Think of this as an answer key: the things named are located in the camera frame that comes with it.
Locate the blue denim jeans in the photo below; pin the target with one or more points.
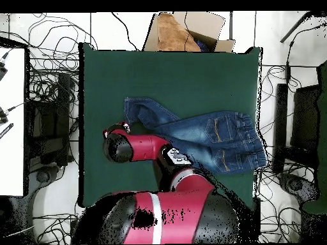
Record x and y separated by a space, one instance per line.
217 137

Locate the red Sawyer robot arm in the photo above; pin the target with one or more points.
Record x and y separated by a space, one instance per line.
173 209

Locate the dark blue fabric item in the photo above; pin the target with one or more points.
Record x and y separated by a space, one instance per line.
201 46

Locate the black office chair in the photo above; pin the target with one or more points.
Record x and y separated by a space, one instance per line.
51 122
304 117

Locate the dark green table cloth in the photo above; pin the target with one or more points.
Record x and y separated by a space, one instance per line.
166 76

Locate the brown cloth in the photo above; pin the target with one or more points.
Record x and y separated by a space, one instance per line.
171 35

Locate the white table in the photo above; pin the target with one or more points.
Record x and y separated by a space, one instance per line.
12 158

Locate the black label strip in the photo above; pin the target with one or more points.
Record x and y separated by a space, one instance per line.
6 130

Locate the cardboard box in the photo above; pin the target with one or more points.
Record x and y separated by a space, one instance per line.
204 24

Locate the black slanted rod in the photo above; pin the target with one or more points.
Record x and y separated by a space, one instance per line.
293 28

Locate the green covered side table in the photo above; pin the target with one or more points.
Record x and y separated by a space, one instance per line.
322 127

